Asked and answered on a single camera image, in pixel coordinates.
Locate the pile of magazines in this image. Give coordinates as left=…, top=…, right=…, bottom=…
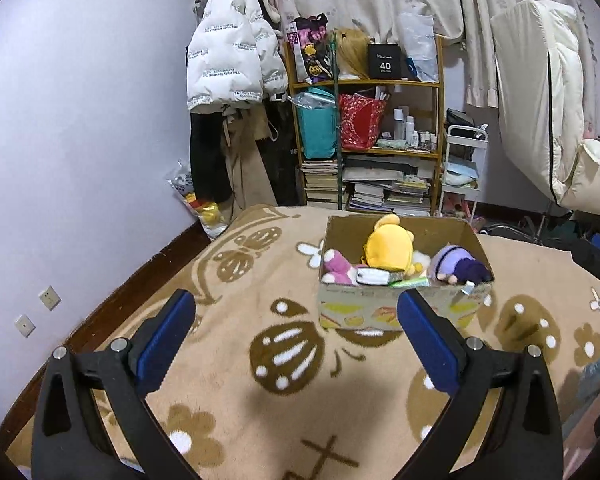
left=341, top=153, right=437, bottom=217

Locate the green tissue pack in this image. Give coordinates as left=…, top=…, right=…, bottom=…
left=391, top=276, right=430, bottom=289

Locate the black face tissue pack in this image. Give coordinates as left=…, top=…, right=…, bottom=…
left=355, top=266, right=404, bottom=286

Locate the white puffer jacket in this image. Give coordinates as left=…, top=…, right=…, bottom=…
left=186, top=0, right=288, bottom=115

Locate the pink plush toy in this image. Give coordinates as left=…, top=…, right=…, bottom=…
left=321, top=248, right=365, bottom=286

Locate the purple haired plush doll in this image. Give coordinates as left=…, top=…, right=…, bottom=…
left=427, top=244, right=493, bottom=285

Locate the red gift bag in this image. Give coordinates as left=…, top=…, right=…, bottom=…
left=338, top=93, right=387, bottom=151

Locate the anime print bag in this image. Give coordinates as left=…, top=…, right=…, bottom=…
left=287, top=13, right=332, bottom=84

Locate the white plastic bag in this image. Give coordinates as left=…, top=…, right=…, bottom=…
left=398, top=12, right=439, bottom=82

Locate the open cardboard box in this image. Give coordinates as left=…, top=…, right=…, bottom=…
left=317, top=214, right=494, bottom=335

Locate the yellow plush toy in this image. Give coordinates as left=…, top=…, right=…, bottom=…
left=363, top=214, right=422, bottom=276

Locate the wall socket upper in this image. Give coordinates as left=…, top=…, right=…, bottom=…
left=38, top=286, right=61, bottom=311

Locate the wall socket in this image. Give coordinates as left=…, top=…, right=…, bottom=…
left=38, top=286, right=61, bottom=311
left=14, top=314, right=35, bottom=338

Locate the beige hanging coat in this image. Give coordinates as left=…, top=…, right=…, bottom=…
left=223, top=104, right=277, bottom=210

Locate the beige patterned plush rug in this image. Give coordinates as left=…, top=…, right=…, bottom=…
left=4, top=202, right=600, bottom=480

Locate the plastic bag with toys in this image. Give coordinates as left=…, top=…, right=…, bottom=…
left=166, top=160, right=227, bottom=240

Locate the wall socket lower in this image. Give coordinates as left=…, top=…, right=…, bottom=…
left=14, top=314, right=35, bottom=338

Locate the white rolling cart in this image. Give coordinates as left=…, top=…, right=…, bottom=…
left=437, top=124, right=489, bottom=223

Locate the wooden bookshelf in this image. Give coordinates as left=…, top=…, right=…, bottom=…
left=284, top=30, right=444, bottom=211

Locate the teal gift bag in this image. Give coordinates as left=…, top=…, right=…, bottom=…
left=291, top=88, right=337, bottom=159

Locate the stack of books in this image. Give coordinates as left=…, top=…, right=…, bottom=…
left=300, top=159, right=346, bottom=210

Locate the cream folded mattress chair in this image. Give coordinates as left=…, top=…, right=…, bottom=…
left=491, top=0, right=600, bottom=216

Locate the black box number 40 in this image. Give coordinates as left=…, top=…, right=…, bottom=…
left=367, top=42, right=402, bottom=80

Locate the blonde wig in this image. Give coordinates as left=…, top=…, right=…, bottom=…
left=335, top=28, right=370, bottom=79

